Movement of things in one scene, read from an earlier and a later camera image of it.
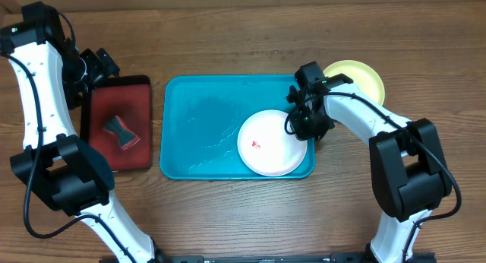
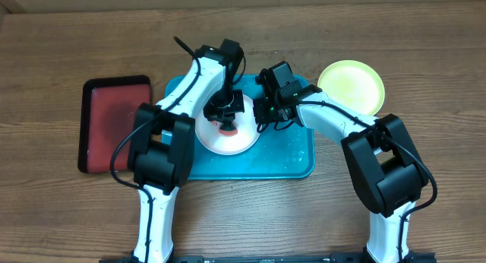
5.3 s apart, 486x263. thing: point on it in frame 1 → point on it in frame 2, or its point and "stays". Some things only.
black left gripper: [98, 67] → [210, 114]
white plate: [265, 147] → [209, 134]
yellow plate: [361, 74] stays
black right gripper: [298, 122] → [264, 108]
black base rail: [351, 258] stays
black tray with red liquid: [116, 117] stays
